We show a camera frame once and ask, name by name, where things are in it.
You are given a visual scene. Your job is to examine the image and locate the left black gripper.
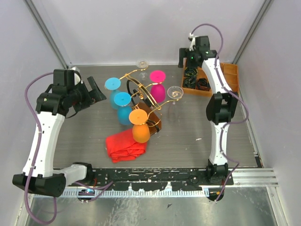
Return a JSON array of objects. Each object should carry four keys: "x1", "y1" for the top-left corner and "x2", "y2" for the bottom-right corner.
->
[{"x1": 68, "y1": 76, "x2": 106, "y2": 112}]

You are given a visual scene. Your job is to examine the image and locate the light blue wine glass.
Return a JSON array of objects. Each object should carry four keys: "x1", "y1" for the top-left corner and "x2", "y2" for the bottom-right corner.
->
[{"x1": 104, "y1": 77, "x2": 121, "y2": 110}]

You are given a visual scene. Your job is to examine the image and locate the wooden compartment tray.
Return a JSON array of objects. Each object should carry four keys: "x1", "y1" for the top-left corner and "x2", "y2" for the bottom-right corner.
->
[{"x1": 182, "y1": 63, "x2": 239, "y2": 97}]

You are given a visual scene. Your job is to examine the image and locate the clear wine glass front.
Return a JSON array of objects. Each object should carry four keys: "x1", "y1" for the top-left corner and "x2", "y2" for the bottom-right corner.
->
[{"x1": 167, "y1": 86, "x2": 183, "y2": 122}]

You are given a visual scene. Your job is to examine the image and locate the red cloth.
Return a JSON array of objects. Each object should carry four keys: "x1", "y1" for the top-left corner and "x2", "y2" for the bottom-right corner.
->
[{"x1": 105, "y1": 129, "x2": 147, "y2": 163}]

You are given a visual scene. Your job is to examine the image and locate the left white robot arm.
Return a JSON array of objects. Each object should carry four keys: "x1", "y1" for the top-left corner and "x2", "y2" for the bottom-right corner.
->
[{"x1": 12, "y1": 69, "x2": 106, "y2": 197}]

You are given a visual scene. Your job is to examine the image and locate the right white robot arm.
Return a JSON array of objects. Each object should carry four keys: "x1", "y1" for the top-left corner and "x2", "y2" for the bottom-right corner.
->
[{"x1": 178, "y1": 34, "x2": 238, "y2": 186}]

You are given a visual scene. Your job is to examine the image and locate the gold wine glass rack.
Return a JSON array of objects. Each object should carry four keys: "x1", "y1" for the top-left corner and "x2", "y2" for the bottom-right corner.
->
[{"x1": 120, "y1": 69, "x2": 171, "y2": 137}]

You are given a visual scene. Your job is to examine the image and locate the pink wine glass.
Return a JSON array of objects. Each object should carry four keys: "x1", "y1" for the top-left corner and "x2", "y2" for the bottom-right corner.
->
[{"x1": 150, "y1": 70, "x2": 166, "y2": 103}]

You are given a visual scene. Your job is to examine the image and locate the orange wine glass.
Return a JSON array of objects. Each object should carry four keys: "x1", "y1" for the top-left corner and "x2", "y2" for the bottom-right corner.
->
[{"x1": 129, "y1": 109, "x2": 150, "y2": 143}]

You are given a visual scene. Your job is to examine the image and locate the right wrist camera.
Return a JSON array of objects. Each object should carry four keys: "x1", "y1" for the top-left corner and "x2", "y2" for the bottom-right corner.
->
[{"x1": 188, "y1": 33, "x2": 196, "y2": 51}]

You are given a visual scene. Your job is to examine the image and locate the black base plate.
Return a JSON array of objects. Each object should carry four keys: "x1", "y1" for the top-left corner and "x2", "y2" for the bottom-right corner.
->
[{"x1": 80, "y1": 168, "x2": 234, "y2": 192}]

